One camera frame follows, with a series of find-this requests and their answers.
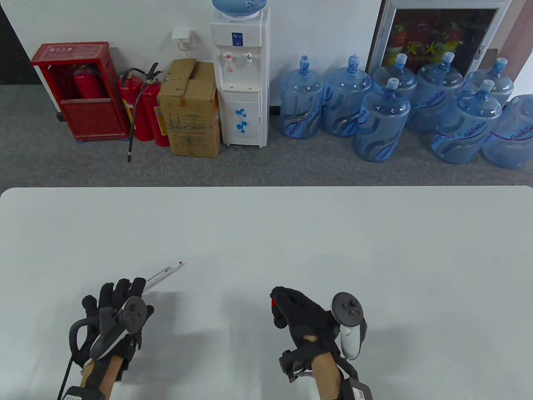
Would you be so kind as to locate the person's left hand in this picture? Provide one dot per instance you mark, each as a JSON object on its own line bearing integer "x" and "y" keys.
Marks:
{"x": 114, "y": 291}

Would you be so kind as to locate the person's right hand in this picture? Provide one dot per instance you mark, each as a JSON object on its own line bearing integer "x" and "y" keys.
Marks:
{"x": 304, "y": 316}

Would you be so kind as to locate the white marker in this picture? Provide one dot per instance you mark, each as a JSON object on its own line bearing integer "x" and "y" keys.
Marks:
{"x": 166, "y": 273}

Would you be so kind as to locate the person's left forearm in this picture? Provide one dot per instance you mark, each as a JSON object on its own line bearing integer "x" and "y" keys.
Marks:
{"x": 102, "y": 381}

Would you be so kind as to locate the person's right forearm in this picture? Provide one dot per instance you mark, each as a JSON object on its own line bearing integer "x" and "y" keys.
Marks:
{"x": 327, "y": 379}

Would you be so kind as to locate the grey right hand controller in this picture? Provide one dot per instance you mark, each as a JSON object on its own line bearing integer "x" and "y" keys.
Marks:
{"x": 347, "y": 310}

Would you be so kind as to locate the red fire extinguisher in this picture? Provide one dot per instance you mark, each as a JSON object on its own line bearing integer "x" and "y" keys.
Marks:
{"x": 139, "y": 121}
{"x": 160, "y": 125}

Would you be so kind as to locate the red fire extinguisher cabinet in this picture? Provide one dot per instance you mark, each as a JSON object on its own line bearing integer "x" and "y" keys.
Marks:
{"x": 89, "y": 118}

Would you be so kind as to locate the brown cardboard box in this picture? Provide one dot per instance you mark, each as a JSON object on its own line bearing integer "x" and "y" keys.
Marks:
{"x": 191, "y": 121}

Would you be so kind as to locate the red extinguisher behind cabinet glass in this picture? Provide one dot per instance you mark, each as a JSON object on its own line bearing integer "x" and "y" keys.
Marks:
{"x": 88, "y": 85}

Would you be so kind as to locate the group of blue water jugs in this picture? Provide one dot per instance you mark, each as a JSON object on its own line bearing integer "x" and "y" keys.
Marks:
{"x": 381, "y": 121}

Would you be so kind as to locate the white water dispenser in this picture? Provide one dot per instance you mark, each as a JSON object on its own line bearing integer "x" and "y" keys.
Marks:
{"x": 241, "y": 100}

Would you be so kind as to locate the aluminium framed hydrant cabinet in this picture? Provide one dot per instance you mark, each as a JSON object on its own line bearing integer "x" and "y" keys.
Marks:
{"x": 433, "y": 33}

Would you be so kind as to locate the blue dispenser water bottle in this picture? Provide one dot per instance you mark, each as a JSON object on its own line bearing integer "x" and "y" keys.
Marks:
{"x": 239, "y": 6}

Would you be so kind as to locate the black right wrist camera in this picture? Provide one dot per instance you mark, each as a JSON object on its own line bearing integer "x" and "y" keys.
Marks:
{"x": 358, "y": 389}

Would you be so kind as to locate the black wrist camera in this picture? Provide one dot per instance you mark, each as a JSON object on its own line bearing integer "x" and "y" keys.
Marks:
{"x": 358, "y": 389}
{"x": 81, "y": 393}

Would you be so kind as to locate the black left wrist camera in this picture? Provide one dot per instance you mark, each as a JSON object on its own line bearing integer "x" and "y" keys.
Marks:
{"x": 81, "y": 393}

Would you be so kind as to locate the white wall socket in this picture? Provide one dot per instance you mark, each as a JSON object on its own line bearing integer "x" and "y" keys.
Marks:
{"x": 182, "y": 35}

